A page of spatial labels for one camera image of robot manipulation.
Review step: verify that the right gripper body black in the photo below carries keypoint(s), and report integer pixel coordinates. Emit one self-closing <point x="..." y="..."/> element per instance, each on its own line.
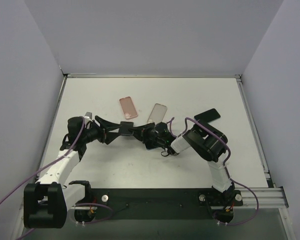
<point x="145" y="135"/>

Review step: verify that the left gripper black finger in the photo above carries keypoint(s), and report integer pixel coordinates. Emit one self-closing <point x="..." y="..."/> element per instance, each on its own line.
<point x="107" y="125"/>
<point x="110" y="137"/>

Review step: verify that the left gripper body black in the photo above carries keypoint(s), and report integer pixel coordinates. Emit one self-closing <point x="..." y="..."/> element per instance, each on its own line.
<point x="103" y="133"/>

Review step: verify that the pink phone case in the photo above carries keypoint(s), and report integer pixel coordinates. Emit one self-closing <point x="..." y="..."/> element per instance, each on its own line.
<point x="128" y="108"/>

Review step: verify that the teal phone black screen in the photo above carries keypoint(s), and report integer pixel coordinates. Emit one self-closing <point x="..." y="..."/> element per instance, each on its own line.
<point x="207" y="116"/>

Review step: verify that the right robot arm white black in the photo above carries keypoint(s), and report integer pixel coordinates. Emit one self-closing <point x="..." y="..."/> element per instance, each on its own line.
<point x="208" y="142"/>

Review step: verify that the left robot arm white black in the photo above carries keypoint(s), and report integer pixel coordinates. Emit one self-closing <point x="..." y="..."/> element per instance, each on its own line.
<point x="48" y="200"/>

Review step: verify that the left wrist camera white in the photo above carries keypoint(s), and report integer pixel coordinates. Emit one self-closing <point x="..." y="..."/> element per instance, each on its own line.
<point x="89" y="116"/>

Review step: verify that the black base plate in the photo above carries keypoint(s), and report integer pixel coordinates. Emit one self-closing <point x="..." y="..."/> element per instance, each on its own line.
<point x="157" y="204"/>

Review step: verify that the aluminium front rail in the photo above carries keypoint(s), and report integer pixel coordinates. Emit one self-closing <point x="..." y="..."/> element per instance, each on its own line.
<point x="262" y="197"/>

